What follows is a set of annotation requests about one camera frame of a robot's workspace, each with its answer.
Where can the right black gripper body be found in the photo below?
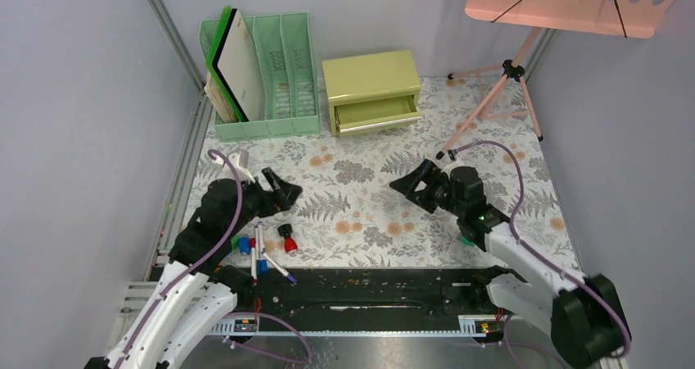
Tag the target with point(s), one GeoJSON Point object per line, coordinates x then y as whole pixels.
{"type": "Point", "coordinates": [441, 195]}

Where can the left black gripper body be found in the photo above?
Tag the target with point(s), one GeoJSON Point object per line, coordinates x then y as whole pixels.
{"type": "Point", "coordinates": [257, 202]}

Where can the yellow-green drawer cabinet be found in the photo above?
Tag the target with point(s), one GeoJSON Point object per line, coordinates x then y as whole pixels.
{"type": "Point", "coordinates": [372, 92]}

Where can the purple cartoon book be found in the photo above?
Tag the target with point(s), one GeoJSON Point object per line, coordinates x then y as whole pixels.
{"type": "Point", "coordinates": [232, 118]}

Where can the green Treehouse book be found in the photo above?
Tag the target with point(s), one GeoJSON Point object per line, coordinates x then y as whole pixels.
{"type": "Point", "coordinates": [217, 99]}

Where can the white perforated board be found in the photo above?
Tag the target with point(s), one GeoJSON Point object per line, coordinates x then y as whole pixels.
{"type": "Point", "coordinates": [240, 65]}

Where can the green clip file folder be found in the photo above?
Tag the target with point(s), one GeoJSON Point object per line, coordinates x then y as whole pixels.
{"type": "Point", "coordinates": [217, 37]}

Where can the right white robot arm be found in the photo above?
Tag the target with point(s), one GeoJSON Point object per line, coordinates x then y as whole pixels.
{"type": "Point", "coordinates": [532, 269]}

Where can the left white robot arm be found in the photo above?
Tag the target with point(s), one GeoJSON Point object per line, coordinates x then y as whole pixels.
{"type": "Point", "coordinates": [190, 279]}

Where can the red black stamp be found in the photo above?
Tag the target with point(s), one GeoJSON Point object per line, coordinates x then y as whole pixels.
{"type": "Point", "coordinates": [286, 232]}

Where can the white red marker pen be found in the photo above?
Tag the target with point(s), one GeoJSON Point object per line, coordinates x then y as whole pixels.
{"type": "Point", "coordinates": [258, 248]}

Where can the small blue cap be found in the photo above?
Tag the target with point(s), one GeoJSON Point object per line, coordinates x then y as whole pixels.
{"type": "Point", "coordinates": [244, 245]}

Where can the green small block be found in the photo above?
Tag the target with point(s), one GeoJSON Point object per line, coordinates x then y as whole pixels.
{"type": "Point", "coordinates": [234, 242]}

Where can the white blue marker pen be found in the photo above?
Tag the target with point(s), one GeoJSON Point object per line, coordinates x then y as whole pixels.
{"type": "Point", "coordinates": [274, 269]}

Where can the green cube block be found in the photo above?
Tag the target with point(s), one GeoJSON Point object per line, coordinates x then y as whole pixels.
{"type": "Point", "coordinates": [465, 241]}

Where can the floral table mat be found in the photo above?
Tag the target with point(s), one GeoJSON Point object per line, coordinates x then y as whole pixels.
{"type": "Point", "coordinates": [347, 215]}

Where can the mint green file organizer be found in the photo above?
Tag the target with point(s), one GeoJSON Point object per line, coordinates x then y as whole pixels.
{"type": "Point", "coordinates": [284, 52]}

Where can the pink music stand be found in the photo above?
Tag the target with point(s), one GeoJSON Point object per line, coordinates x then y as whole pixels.
{"type": "Point", "coordinates": [630, 19]}

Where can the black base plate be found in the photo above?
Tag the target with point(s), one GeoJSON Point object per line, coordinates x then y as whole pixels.
{"type": "Point", "coordinates": [380, 301]}

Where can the aluminium rail frame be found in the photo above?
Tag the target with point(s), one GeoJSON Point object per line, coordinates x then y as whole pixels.
{"type": "Point", "coordinates": [172, 218]}

